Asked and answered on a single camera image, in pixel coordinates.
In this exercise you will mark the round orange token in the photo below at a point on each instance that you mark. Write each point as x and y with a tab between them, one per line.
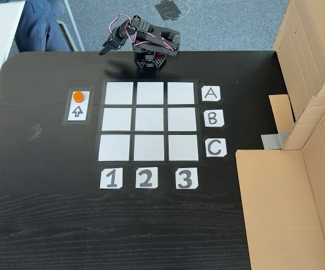
78	96

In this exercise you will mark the brown cardboard box wall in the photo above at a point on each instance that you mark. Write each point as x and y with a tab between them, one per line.
277	211
306	42

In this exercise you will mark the clear tape scrap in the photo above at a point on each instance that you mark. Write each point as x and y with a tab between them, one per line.
36	132

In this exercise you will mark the paper sheet number 3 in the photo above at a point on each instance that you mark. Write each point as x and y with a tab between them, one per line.
186	178

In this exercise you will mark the paper sheet letter C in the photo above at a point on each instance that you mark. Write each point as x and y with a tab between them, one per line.
216	148

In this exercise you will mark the paper sheet number 1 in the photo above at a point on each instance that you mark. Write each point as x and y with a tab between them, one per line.
111	178

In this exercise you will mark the grey duct tape strip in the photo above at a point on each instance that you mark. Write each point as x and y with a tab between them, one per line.
272	140

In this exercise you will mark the white paper sheet with arrow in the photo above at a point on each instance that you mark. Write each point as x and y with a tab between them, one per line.
71	116

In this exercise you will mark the paper sheet letter A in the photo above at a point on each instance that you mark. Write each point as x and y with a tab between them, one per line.
211	93

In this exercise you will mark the white metal table leg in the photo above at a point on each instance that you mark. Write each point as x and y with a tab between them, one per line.
75	31

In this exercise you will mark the paper sheet letter B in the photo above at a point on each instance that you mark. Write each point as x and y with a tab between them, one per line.
213	118

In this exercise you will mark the white grid sheet black tape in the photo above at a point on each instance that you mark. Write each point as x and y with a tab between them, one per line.
149	119

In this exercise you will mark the paper sheet number 2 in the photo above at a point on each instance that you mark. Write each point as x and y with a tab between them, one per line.
146	177

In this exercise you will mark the black and red bar clamp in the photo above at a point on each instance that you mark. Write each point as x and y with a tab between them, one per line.
158	54

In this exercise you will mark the person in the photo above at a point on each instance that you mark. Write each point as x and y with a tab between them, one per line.
38	25

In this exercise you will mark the black floor tape patch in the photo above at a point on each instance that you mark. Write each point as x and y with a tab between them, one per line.
168	9

